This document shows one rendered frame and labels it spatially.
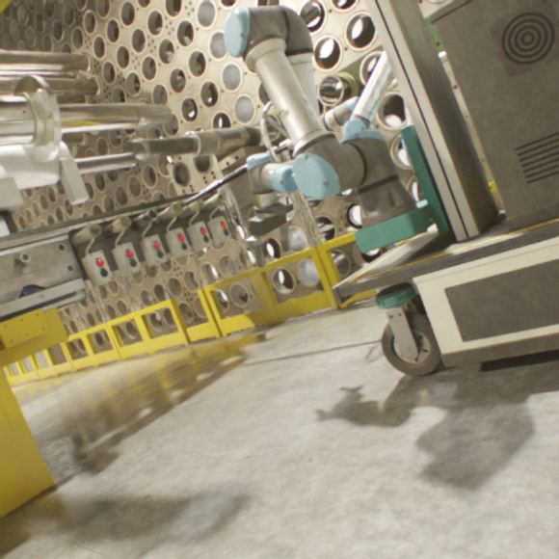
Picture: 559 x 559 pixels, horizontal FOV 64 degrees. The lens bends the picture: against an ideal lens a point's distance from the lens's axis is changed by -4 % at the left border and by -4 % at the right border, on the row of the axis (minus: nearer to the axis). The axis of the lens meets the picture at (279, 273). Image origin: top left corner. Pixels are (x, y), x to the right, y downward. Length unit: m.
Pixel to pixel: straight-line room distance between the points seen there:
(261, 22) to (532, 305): 0.92
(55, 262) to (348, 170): 1.60
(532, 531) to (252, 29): 1.16
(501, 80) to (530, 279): 0.43
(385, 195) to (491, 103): 0.31
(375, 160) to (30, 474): 1.49
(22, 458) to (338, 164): 1.40
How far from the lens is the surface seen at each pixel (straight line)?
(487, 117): 1.16
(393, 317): 1.30
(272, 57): 1.25
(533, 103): 1.15
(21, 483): 1.86
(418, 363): 1.36
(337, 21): 3.56
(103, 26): 5.41
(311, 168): 1.11
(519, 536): 0.77
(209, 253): 4.54
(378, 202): 1.19
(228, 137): 3.56
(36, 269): 2.34
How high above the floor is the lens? 0.49
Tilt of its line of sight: 3 degrees down
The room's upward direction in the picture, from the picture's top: 22 degrees counter-clockwise
